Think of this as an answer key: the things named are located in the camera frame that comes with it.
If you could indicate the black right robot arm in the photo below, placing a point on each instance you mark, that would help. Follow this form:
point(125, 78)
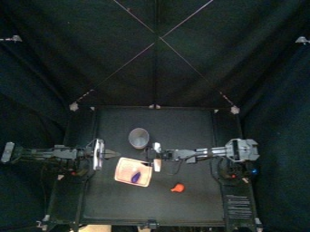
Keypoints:
point(210, 152)

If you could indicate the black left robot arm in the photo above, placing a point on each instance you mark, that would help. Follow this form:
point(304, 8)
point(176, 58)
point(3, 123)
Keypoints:
point(61, 152)

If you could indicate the pink square plate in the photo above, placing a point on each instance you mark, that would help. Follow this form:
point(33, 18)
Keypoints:
point(129, 172)

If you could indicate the purple toy eggplant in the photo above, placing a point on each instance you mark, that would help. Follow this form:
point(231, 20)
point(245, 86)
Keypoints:
point(136, 177)

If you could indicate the lilac plastic cup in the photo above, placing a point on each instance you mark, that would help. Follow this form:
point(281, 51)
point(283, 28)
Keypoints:
point(140, 138)

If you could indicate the small red-orange toy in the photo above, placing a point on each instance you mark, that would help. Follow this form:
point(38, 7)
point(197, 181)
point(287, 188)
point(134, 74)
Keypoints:
point(178, 188)

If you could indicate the metal table edge clamp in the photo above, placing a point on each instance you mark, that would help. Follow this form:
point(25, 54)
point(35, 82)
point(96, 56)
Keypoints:
point(152, 225)
point(259, 225)
point(43, 224)

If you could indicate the white printed warning label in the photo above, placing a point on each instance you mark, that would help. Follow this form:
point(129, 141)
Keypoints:
point(239, 207)

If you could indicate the black cloth backdrop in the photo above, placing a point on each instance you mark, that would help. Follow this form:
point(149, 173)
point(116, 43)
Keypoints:
point(81, 45)

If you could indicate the metal frame corner bracket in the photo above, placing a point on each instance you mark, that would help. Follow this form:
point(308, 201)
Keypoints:
point(235, 109)
point(154, 106)
point(74, 106)
point(303, 40)
point(15, 38)

